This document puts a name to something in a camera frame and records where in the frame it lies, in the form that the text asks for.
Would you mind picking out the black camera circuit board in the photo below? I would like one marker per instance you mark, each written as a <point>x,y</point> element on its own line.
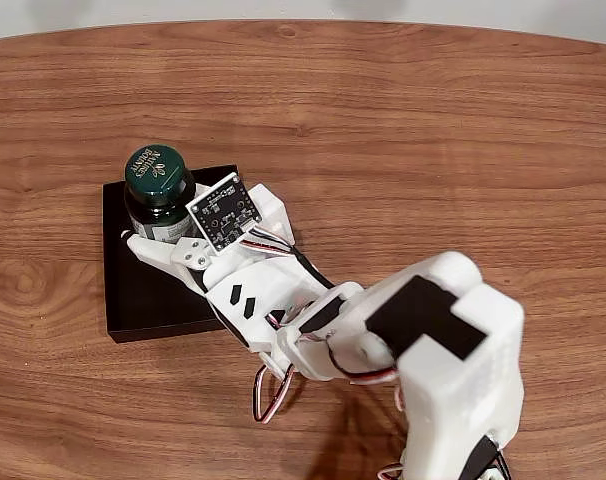
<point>223,215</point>

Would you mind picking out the black shallow cardboard box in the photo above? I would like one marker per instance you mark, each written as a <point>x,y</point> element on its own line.
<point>133,300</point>

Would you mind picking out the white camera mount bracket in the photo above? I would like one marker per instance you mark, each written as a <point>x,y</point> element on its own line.
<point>228,254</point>

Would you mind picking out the green pill bottle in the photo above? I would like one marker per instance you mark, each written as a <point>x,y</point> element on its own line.
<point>155,170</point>

